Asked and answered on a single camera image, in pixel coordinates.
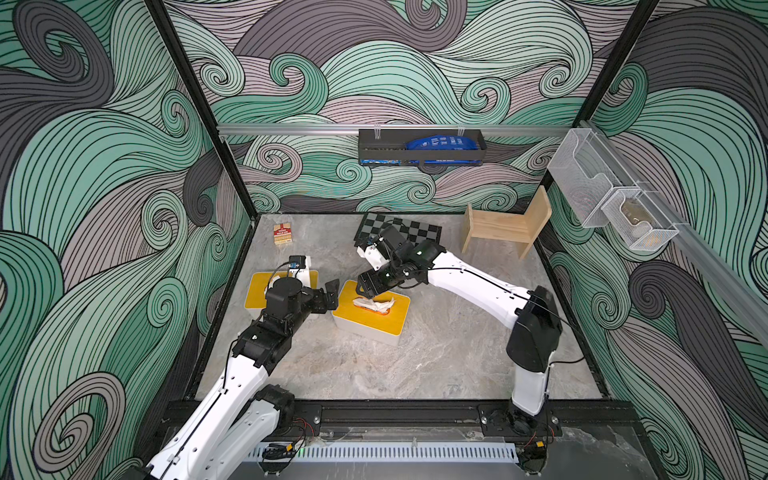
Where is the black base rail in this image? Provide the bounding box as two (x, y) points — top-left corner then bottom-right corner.
(164, 398), (637, 428)

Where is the aluminium wall rail back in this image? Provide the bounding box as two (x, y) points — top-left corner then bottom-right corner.
(217, 123), (570, 137)

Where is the white slotted cable duct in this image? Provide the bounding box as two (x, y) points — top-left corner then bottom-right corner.
(245, 442), (520, 464)

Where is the small wooden chair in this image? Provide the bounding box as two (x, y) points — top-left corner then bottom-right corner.
(461, 186), (552, 259)

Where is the aluminium wall rail right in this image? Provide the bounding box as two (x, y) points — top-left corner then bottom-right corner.
(579, 120), (767, 345)

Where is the aluminium wall rail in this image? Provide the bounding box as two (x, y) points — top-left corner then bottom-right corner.
(217, 123), (570, 137)
(579, 120), (767, 345)

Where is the clear plastic wall bin large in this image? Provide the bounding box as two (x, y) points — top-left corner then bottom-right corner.
(548, 128), (620, 228)

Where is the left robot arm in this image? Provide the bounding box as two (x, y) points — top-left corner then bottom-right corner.
(123, 277), (340, 479)

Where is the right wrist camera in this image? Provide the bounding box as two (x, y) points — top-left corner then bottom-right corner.
(357, 242), (389, 271)

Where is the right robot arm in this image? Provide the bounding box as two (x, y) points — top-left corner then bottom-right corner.
(356, 223), (563, 417)

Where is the black wall shelf basket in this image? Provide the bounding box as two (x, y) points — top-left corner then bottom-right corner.
(358, 129), (488, 166)

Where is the clear plastic wall bin small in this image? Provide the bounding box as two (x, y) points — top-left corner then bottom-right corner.
(601, 187), (679, 252)

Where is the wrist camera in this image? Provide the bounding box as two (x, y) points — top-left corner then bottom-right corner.
(287, 255), (311, 287)
(357, 242), (389, 271)

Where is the yellow bamboo lid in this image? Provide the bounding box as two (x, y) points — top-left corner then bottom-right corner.
(244, 271), (286, 304)
(332, 280), (411, 346)

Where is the blue object in basket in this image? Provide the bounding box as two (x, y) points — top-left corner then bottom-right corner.
(405, 135), (479, 151)

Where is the small red card box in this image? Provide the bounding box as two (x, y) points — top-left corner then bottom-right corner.
(273, 222), (293, 245)

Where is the black chessboard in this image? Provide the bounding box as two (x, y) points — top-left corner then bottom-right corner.
(354, 212), (442, 247)

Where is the orange tissue pack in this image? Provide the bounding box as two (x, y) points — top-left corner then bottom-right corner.
(352, 297), (396, 315)

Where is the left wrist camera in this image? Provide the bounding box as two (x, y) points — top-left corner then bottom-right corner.
(287, 255), (311, 287)

